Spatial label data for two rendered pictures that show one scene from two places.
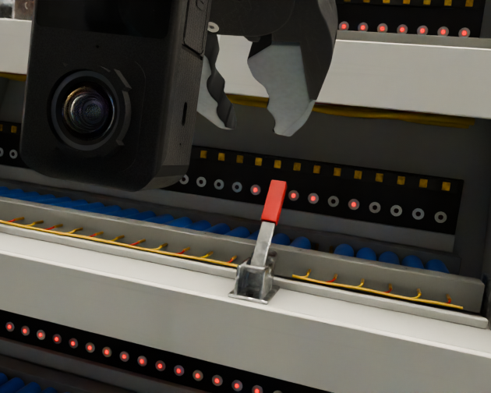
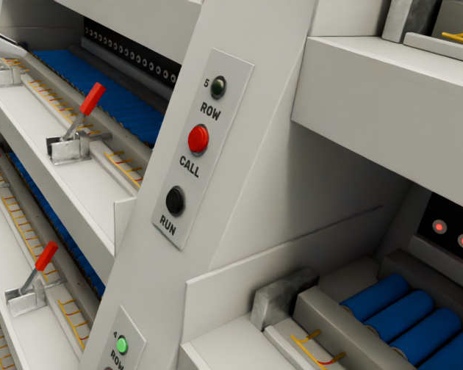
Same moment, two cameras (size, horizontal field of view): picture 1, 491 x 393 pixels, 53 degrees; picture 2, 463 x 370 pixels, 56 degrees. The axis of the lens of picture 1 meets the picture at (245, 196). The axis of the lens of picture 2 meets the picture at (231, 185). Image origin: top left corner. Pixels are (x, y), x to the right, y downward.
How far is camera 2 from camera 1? 0.42 m
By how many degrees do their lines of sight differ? 38
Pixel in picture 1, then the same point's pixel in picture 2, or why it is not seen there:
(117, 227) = (65, 97)
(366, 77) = (118, 9)
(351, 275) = (137, 162)
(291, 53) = not seen: outside the picture
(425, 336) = (96, 213)
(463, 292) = not seen: hidden behind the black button
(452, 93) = (151, 30)
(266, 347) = (49, 191)
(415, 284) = not seen: hidden behind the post
